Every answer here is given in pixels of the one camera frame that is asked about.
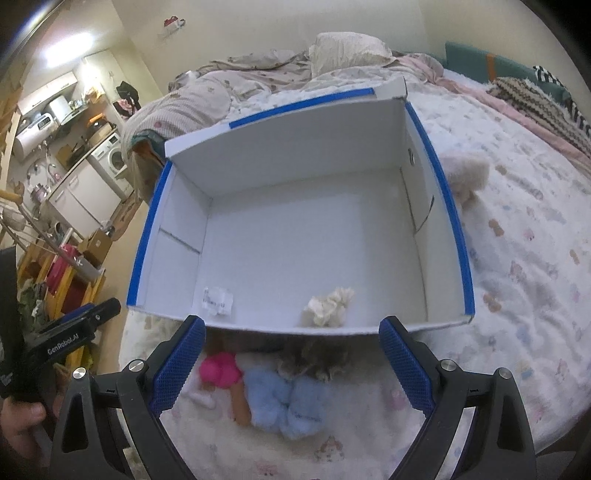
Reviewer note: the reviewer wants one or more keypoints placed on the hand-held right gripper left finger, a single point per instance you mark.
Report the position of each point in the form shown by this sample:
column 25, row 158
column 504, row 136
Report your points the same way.
column 180, row 364

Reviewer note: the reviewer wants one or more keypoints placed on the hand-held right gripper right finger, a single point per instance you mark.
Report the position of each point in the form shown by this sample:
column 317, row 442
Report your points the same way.
column 406, row 364

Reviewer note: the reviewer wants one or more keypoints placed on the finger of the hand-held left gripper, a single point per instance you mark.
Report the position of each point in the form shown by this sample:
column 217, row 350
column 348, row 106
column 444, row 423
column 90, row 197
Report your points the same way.
column 104, row 310

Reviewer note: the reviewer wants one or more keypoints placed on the pink rubber duck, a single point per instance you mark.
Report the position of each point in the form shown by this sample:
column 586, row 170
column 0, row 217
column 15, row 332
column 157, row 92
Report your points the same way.
column 221, row 369

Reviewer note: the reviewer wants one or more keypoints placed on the orange soft toy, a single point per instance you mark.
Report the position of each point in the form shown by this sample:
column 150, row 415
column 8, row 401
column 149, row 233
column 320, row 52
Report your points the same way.
column 241, row 408

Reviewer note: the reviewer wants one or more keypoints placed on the brown fuzzy soft toy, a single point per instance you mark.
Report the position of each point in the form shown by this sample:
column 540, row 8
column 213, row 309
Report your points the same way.
column 314, row 360

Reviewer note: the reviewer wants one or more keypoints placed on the light blue plush toy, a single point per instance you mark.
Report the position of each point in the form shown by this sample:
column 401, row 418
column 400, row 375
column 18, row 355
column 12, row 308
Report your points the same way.
column 277, row 397

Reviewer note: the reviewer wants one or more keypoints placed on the white cardboard box blue tape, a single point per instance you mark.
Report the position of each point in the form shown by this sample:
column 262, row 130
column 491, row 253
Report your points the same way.
column 300, row 230

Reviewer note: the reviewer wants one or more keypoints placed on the person's left hand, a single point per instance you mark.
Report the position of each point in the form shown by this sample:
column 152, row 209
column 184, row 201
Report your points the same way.
column 16, row 422

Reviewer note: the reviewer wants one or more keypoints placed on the red bag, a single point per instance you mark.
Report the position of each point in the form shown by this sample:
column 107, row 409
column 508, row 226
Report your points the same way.
column 60, row 272

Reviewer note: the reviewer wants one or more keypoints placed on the brown cardboard box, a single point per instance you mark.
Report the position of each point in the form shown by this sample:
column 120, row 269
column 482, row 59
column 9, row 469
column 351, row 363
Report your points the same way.
column 97, row 247

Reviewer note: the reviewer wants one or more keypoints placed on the white paper label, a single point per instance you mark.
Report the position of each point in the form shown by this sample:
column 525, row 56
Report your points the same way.
column 218, row 301

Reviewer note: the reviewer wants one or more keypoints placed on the brown floor mat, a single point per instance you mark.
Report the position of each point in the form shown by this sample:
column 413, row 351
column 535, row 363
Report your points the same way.
column 124, row 217

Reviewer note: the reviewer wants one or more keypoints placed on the white floor cabinet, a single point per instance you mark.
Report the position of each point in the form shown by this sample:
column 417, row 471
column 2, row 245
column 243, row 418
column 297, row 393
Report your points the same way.
column 87, row 194

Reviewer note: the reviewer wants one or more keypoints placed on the white washing machine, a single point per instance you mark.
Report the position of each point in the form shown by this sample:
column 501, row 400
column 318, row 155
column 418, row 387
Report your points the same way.
column 113, row 159

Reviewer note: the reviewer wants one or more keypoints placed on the teal cloth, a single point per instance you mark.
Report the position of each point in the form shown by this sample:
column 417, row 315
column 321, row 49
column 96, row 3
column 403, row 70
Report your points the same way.
column 145, row 138

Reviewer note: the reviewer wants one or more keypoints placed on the white water heater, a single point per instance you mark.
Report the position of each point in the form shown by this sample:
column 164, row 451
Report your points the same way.
column 27, row 142

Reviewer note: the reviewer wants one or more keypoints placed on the cream plush toy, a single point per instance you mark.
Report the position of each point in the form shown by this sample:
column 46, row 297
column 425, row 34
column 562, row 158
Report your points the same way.
column 466, row 175

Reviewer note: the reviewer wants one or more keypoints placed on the silver kitchen appliance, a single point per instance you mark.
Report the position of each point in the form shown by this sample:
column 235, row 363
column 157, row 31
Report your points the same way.
column 60, row 110

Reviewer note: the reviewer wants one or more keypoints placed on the black hanging clothes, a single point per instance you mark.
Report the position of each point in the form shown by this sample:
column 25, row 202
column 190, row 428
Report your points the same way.
column 127, row 94

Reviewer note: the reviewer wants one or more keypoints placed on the beige printed quilt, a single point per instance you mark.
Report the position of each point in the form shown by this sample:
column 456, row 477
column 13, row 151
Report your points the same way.
column 198, row 101

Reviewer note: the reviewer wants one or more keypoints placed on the ceiling light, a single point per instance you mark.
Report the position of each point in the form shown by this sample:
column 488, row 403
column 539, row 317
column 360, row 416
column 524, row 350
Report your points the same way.
column 60, row 46

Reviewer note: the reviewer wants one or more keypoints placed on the pink blanket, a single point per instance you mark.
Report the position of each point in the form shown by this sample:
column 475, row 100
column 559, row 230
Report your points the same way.
column 461, row 87

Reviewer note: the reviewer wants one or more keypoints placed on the brown knitted blanket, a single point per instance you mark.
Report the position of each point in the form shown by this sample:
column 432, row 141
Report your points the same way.
column 531, row 99

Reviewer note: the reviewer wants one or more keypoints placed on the green cushion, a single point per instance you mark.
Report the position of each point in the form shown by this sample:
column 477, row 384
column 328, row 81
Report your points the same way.
column 466, row 57

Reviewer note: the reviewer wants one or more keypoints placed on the beige pillow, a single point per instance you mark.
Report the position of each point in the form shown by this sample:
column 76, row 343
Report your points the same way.
column 346, row 50

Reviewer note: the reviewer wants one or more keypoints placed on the black white striped cloth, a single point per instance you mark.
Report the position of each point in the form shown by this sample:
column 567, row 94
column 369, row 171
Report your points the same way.
column 549, row 76

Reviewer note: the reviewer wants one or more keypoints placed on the white wall cabinets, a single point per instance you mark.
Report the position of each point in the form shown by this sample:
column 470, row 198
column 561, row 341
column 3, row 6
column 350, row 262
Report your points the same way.
column 46, row 90

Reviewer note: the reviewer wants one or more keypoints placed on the red white wall ornament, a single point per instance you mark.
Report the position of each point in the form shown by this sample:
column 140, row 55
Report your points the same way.
column 174, row 24

